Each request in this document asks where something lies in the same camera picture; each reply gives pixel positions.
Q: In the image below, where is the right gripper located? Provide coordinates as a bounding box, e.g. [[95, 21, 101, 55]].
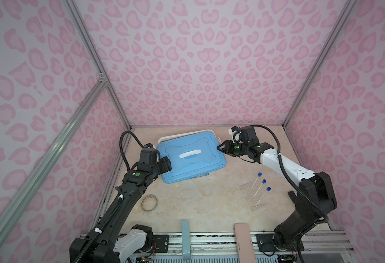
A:
[[216, 139, 250, 157]]

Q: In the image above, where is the white plastic bin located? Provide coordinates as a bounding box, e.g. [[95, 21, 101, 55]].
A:
[[157, 129, 220, 180]]

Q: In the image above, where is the blue plastic lid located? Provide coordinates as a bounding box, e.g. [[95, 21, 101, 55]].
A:
[[156, 130, 228, 184]]

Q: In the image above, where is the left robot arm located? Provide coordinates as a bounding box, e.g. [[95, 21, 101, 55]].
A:
[[69, 144, 172, 263]]

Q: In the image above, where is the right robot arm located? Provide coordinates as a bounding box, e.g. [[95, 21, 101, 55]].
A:
[[217, 124, 337, 253]]

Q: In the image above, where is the clear tape roll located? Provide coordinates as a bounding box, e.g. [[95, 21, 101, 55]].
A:
[[141, 195, 159, 213]]

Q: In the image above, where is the light blue clamp bar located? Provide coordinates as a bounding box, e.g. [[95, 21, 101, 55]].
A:
[[181, 220, 191, 261]]

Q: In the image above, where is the pink clamp bar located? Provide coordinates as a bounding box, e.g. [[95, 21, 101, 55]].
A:
[[234, 222, 257, 263]]

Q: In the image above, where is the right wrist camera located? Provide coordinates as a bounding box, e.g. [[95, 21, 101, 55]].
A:
[[228, 126, 240, 140]]

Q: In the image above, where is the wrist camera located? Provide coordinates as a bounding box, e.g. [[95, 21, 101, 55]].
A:
[[228, 126, 240, 140], [144, 143, 156, 150]]

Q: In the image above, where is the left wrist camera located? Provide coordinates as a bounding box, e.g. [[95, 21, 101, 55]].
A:
[[144, 143, 156, 150]]

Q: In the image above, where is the aluminium mounting rail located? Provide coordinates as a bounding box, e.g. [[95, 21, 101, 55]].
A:
[[70, 229, 344, 263]]

